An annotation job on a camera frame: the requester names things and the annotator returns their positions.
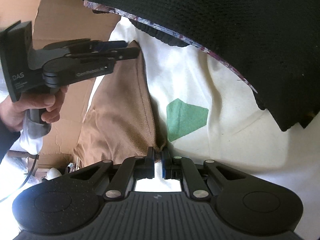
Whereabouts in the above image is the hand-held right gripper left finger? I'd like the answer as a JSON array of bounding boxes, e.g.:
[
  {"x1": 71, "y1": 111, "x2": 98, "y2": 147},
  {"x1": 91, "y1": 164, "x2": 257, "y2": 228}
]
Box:
[{"x1": 71, "y1": 147, "x2": 155, "y2": 200}]

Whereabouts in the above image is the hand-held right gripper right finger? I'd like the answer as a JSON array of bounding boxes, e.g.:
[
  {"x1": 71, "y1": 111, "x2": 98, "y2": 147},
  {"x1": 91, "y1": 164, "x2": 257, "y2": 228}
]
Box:
[{"x1": 162, "y1": 147, "x2": 247, "y2": 200}]

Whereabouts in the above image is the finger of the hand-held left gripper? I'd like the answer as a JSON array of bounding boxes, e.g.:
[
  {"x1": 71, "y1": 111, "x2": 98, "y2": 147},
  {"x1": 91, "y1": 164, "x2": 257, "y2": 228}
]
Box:
[
  {"x1": 44, "y1": 39, "x2": 127, "y2": 55},
  {"x1": 50, "y1": 47, "x2": 141, "y2": 84}
]

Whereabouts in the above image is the brown printed t-shirt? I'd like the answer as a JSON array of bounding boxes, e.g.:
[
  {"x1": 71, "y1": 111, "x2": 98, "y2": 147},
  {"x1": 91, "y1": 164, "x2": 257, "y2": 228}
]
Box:
[{"x1": 74, "y1": 40, "x2": 168, "y2": 167}]

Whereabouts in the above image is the person's left forearm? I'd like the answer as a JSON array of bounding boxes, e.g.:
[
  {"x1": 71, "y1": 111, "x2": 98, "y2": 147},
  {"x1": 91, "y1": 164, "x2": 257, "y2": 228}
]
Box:
[{"x1": 0, "y1": 121, "x2": 20, "y2": 165}]

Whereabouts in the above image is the person's left hand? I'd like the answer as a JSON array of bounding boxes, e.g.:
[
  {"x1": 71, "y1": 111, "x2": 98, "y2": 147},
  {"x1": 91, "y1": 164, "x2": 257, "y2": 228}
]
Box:
[{"x1": 0, "y1": 86, "x2": 68, "y2": 132}]

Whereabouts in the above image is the large cardboard sheet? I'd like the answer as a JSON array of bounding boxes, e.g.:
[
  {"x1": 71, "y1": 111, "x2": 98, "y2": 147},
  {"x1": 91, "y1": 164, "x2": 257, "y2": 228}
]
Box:
[{"x1": 7, "y1": 0, "x2": 123, "y2": 170}]

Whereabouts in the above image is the cream bear print blanket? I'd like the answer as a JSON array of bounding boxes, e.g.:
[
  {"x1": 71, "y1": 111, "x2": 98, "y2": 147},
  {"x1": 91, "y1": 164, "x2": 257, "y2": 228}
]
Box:
[{"x1": 87, "y1": 15, "x2": 320, "y2": 198}]

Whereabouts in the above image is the black folded garment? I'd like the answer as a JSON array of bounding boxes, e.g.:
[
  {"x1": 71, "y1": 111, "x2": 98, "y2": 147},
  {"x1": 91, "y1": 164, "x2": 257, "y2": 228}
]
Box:
[{"x1": 82, "y1": 0, "x2": 320, "y2": 132}]

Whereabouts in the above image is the black cable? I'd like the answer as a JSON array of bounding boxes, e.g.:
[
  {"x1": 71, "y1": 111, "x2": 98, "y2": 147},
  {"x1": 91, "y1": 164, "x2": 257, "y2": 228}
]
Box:
[{"x1": 0, "y1": 152, "x2": 40, "y2": 203}]

